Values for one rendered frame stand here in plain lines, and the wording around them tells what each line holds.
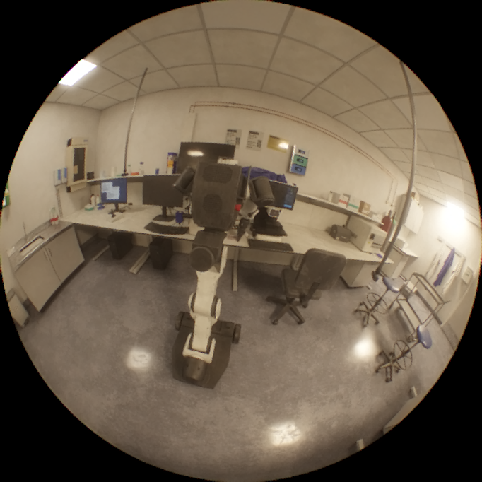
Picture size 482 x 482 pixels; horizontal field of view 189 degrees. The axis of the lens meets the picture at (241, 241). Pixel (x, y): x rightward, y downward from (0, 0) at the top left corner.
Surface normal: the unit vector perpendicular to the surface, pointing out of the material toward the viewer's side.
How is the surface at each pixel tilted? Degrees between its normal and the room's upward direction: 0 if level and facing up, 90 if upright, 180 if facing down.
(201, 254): 70
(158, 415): 0
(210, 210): 85
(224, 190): 85
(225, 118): 90
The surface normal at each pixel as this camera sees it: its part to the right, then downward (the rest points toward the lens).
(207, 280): 0.01, -0.05
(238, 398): 0.16, -0.88
